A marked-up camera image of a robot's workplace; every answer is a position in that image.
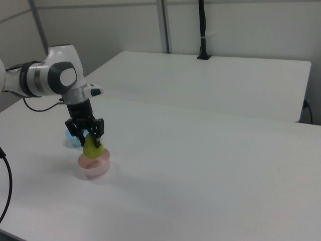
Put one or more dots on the pink plastic bowl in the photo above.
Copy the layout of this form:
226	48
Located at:
96	168

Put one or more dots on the grey metal partition post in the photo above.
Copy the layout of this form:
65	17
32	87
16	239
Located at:
164	25
39	27

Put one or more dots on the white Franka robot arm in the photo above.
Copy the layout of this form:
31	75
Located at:
40	77

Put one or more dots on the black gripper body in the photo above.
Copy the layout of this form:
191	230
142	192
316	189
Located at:
79	111

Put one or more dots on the blue plastic bowl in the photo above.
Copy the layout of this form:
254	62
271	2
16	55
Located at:
71	141

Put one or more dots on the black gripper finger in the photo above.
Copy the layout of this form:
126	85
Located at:
75	129
97	129

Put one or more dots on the black camera pole with clamp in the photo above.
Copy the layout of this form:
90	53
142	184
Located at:
202	30

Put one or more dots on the green pear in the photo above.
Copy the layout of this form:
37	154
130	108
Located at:
91	151

